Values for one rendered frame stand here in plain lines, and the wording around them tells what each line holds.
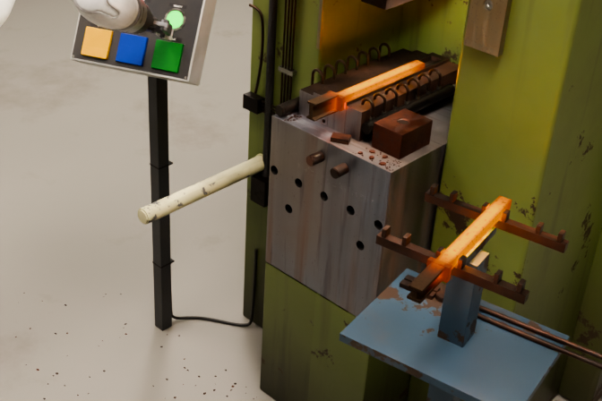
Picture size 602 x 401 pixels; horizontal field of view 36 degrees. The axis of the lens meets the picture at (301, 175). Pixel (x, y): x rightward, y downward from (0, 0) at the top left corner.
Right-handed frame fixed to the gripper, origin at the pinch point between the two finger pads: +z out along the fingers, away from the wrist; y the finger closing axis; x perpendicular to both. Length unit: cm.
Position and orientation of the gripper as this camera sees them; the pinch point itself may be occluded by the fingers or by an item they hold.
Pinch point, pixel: (164, 31)
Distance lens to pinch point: 234.3
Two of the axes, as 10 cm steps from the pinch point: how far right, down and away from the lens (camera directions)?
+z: 2.4, 0.4, 9.7
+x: 2.1, -9.8, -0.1
